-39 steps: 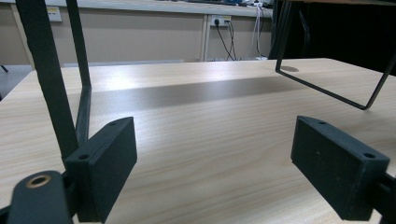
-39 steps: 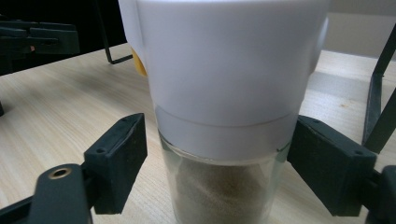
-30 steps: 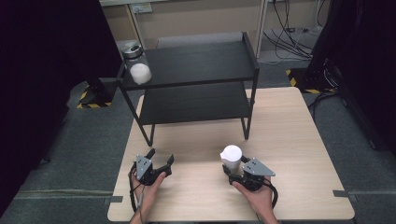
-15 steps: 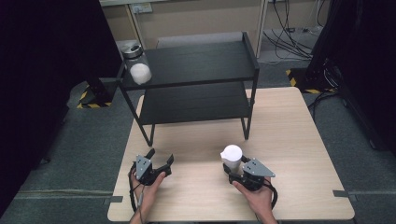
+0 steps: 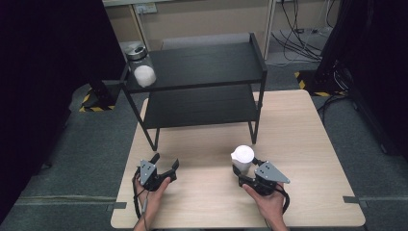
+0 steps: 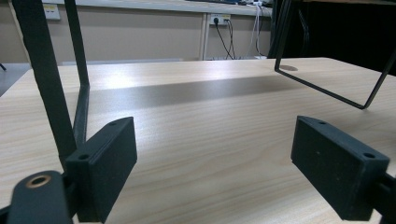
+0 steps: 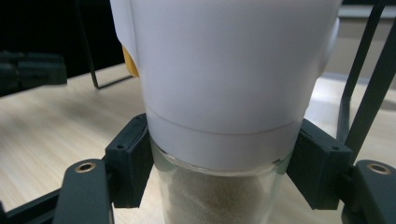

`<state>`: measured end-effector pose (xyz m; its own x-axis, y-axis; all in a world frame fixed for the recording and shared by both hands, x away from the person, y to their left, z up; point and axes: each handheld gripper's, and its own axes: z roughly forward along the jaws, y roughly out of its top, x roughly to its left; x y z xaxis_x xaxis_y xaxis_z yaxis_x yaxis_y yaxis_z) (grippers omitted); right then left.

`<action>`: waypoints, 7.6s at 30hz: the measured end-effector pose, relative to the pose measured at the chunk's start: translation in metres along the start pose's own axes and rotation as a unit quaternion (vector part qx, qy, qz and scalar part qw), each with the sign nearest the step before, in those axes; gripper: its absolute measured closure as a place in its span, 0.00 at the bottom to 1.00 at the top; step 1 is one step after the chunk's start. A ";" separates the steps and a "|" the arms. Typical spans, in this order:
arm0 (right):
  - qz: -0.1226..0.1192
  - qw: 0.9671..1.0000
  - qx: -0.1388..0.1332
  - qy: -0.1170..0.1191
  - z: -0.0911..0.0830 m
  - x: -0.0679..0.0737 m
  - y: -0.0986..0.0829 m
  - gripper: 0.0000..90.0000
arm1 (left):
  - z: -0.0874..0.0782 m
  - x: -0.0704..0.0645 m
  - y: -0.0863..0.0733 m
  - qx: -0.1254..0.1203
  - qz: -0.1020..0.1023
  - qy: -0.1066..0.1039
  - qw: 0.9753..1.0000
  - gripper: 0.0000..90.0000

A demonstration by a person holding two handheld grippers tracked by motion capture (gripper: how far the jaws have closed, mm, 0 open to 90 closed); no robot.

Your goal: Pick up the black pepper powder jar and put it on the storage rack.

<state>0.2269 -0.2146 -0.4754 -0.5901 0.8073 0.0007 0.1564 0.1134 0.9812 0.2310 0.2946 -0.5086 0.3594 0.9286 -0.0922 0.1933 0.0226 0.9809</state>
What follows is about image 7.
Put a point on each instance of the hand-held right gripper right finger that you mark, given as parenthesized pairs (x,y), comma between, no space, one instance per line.
(317,168)

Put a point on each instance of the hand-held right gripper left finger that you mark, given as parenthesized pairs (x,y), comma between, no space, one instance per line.
(130,161)

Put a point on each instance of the white-lidded glass seasoning jar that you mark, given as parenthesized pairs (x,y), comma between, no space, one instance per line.
(230,77)

